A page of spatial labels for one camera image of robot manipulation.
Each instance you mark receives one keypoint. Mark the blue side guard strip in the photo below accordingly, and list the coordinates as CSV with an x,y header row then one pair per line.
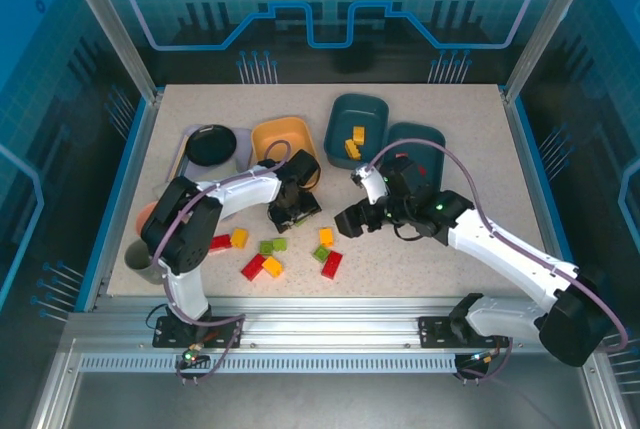
x,y
541,174
116,199

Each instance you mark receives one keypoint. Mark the yellow plastic container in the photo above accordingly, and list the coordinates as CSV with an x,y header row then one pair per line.
x,y
280,131

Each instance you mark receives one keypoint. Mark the pink round plate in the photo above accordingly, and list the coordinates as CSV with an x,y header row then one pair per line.
x,y
145,216

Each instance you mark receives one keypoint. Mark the small green lego brick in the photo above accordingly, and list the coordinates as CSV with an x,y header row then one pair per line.
x,y
266,247
320,252
300,222
279,245

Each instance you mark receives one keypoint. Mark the deep teal plastic container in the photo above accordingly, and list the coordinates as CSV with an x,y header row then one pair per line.
x,y
345,119

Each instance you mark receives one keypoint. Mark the aluminium front rail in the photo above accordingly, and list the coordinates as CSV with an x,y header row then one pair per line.
x,y
325,324

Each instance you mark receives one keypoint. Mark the grey cup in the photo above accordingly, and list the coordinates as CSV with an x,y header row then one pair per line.
x,y
137,259

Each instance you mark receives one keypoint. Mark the small connector with LED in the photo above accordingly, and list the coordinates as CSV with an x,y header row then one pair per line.
x,y
192,353
485,358

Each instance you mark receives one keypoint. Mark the lavender plastic tray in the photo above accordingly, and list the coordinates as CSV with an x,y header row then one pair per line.
x,y
242,146

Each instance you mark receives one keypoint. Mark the aluminium frame post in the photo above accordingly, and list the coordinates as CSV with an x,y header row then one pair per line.
x,y
117,34
549,24

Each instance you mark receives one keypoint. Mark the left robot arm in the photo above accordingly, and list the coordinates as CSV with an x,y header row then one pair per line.
x,y
240,194

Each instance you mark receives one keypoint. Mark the black round plate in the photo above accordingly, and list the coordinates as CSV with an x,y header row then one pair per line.
x,y
210,146

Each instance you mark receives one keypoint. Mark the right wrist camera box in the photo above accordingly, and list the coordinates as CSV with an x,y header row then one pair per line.
x,y
372,186

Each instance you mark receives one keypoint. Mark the shallow teal plastic container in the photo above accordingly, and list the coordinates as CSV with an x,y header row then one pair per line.
x,y
425,136

